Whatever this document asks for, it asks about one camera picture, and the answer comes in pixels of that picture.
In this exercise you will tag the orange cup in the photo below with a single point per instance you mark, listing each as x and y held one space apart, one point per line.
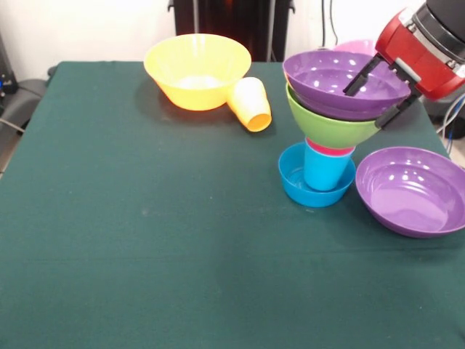
250 109

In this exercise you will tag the blue bowl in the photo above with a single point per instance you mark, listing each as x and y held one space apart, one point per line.
294 192

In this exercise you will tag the green bowl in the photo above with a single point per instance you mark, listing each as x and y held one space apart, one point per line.
334 132

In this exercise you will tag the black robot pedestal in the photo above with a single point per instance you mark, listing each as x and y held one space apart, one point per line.
236 22

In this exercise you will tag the dark green tablecloth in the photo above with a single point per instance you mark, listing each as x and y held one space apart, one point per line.
145 291

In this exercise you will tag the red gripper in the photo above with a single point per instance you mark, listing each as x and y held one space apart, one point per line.
417 58

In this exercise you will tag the red cup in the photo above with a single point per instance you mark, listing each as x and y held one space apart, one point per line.
328 149

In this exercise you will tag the pink bowl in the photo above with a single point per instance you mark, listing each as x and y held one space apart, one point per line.
356 47

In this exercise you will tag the orange bowl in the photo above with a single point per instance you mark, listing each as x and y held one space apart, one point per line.
196 98

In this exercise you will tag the purple bowl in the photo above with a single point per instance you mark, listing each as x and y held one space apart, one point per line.
319 80
410 203

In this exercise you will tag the black knobbed device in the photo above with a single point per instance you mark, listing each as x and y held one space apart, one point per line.
441 109

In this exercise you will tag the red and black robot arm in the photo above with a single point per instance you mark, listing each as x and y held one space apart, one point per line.
443 22

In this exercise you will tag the blue cup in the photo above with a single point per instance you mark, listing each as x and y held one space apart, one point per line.
325 174

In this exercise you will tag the black computer tower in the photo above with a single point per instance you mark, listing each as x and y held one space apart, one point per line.
7 72

